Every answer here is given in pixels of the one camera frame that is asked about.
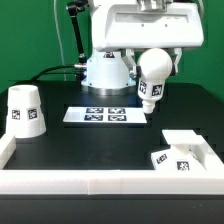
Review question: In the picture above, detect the white marker board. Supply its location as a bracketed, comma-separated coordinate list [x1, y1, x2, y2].
[63, 107, 146, 124]

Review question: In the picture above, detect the white lamp shade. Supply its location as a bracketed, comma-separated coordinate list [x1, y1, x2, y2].
[6, 85, 46, 138]

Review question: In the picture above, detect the white cable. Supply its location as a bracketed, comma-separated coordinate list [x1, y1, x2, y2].
[53, 0, 68, 82]

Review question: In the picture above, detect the white U-shaped fence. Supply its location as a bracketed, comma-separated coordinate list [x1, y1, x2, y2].
[0, 134, 224, 195]

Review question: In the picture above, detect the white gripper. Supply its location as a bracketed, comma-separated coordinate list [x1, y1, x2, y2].
[92, 2, 204, 80]

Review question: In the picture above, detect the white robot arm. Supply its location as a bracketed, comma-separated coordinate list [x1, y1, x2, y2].
[81, 0, 204, 98]

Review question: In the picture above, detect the white lamp base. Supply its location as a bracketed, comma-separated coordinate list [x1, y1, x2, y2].
[151, 130, 205, 172]

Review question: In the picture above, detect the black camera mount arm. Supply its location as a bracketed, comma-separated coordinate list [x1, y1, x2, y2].
[66, 0, 88, 63]

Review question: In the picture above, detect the black cable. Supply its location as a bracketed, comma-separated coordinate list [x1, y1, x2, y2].
[30, 63, 88, 83]

